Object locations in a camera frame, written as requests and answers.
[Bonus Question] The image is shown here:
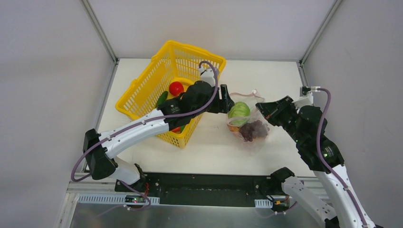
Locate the green cabbage toy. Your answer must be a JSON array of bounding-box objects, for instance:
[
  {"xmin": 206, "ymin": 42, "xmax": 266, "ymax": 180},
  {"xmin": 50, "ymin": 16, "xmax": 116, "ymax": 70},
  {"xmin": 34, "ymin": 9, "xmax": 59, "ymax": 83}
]
[{"xmin": 228, "ymin": 102, "xmax": 250, "ymax": 127}]

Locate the red tomato toy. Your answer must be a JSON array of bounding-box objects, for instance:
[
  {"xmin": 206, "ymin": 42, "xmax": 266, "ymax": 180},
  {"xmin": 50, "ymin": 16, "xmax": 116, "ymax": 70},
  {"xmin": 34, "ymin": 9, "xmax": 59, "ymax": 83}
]
[{"xmin": 168, "ymin": 81, "xmax": 184, "ymax": 97}]

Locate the clear pink-dotted zip bag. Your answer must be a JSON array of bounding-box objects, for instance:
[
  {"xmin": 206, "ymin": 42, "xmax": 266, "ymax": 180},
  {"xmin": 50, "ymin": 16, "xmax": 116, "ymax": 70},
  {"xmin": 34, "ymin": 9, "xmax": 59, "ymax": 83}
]
[{"xmin": 227, "ymin": 90, "xmax": 269, "ymax": 155}]

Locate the purple grapes toy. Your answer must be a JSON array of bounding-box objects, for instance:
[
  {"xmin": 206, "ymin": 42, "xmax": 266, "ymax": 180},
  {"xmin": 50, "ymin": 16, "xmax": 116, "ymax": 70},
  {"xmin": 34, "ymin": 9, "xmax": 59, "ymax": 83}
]
[{"xmin": 239, "ymin": 120, "xmax": 269, "ymax": 142}]

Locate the yellow plastic basket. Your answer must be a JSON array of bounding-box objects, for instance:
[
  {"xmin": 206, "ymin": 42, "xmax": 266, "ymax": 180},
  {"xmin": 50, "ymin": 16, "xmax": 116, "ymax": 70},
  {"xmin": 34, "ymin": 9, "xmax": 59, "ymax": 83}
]
[{"xmin": 115, "ymin": 40, "xmax": 227, "ymax": 149}]

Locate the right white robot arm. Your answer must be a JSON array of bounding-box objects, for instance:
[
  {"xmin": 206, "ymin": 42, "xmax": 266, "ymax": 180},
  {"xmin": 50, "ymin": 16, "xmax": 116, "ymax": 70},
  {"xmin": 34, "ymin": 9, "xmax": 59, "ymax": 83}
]
[{"xmin": 256, "ymin": 96, "xmax": 378, "ymax": 228}]

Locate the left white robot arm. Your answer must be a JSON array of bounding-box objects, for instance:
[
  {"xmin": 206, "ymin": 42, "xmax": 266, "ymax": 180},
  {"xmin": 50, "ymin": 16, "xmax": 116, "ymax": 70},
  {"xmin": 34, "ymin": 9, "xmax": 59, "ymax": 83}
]
[{"xmin": 83, "ymin": 81, "xmax": 235, "ymax": 192}]

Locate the green cucumber toy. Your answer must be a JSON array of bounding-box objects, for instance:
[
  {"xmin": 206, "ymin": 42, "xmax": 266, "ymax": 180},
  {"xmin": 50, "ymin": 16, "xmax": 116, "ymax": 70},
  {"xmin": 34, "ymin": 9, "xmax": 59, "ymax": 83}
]
[{"xmin": 155, "ymin": 91, "xmax": 169, "ymax": 108}]

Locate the orange carrot toy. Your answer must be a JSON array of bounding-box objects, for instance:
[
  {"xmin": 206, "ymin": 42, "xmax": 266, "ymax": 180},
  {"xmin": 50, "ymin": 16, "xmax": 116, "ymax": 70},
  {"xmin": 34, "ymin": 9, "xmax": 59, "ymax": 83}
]
[{"xmin": 171, "ymin": 127, "xmax": 181, "ymax": 133}]

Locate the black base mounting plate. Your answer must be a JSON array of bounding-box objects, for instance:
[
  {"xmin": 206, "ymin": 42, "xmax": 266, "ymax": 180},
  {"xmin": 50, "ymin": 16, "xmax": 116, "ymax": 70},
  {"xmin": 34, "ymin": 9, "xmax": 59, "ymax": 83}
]
[{"xmin": 131, "ymin": 172, "xmax": 286, "ymax": 207}]

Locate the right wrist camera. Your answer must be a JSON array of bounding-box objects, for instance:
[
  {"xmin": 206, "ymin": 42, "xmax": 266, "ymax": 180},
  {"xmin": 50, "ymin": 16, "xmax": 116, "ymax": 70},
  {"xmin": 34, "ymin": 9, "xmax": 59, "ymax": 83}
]
[{"xmin": 293, "ymin": 86, "xmax": 321, "ymax": 110}]

